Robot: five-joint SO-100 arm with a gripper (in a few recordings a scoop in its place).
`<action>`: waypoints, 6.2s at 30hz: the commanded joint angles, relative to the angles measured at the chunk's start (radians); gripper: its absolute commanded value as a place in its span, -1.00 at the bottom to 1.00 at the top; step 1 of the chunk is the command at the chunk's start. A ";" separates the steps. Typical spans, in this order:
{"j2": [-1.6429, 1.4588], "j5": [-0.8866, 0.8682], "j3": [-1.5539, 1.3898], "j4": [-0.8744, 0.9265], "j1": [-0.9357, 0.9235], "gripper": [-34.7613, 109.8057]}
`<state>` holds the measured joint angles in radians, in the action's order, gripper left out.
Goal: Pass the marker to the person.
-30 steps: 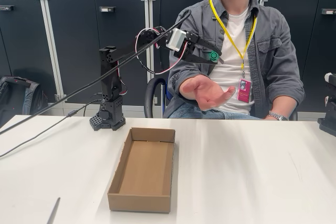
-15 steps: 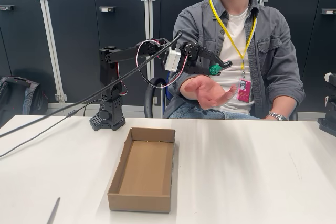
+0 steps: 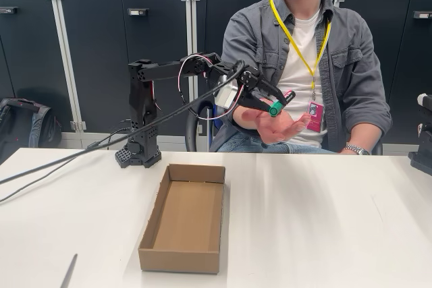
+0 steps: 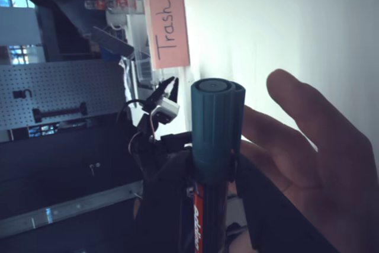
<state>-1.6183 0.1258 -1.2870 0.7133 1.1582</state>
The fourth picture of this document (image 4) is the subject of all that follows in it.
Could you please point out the seated man's right hand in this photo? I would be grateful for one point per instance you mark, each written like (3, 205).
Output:
(325, 170)

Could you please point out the white silver camera module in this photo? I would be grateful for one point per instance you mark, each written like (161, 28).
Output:
(167, 110)

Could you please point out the clear plastic bin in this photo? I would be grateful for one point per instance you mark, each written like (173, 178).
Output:
(139, 57)

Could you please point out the pink Trash paper label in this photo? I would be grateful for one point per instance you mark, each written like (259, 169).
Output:
(168, 28)

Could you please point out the black pegboard hook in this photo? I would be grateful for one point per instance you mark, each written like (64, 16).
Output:
(20, 94)

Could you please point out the aluminium rail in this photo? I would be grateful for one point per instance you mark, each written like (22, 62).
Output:
(74, 205)

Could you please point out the green capped black marker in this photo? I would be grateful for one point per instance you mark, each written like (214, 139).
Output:
(213, 131)

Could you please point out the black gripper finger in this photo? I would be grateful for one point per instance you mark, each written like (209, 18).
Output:
(163, 220)
(266, 223)

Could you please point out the grey perforated pegboard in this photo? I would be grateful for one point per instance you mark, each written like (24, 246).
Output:
(59, 87)

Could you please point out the idle black robot arm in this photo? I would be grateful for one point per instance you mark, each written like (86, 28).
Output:
(145, 146)

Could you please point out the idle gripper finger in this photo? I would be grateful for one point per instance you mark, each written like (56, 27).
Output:
(176, 90)
(164, 88)

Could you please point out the black clamp tool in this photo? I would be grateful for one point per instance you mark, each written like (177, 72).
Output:
(59, 112)

